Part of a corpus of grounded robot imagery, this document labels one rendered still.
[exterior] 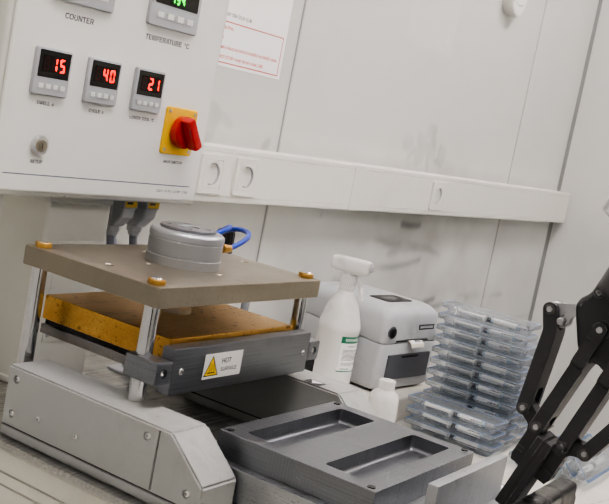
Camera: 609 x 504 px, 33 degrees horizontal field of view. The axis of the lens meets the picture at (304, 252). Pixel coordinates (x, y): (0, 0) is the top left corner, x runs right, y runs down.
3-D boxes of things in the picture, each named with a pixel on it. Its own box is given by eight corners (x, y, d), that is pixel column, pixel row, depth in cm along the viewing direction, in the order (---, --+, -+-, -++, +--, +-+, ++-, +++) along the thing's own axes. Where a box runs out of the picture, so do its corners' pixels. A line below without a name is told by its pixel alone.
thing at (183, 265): (-30, 316, 106) (-11, 192, 104) (167, 302, 132) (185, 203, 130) (144, 385, 93) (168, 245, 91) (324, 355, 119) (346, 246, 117)
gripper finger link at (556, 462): (571, 426, 86) (601, 449, 85) (539, 473, 88) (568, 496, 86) (565, 429, 85) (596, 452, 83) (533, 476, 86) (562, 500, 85)
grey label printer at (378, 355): (280, 358, 211) (296, 277, 209) (338, 352, 226) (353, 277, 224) (377, 395, 196) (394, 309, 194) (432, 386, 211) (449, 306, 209)
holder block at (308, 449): (214, 454, 93) (219, 427, 93) (329, 423, 110) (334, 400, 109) (369, 521, 84) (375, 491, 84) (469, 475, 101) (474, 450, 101)
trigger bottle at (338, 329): (299, 381, 195) (324, 253, 192) (317, 375, 203) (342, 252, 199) (340, 394, 192) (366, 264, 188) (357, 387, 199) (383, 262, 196)
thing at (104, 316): (39, 331, 105) (54, 241, 104) (179, 319, 123) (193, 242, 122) (165, 381, 96) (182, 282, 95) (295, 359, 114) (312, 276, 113)
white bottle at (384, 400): (385, 472, 166) (403, 386, 164) (355, 466, 166) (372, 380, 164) (385, 462, 171) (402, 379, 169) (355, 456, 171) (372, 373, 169)
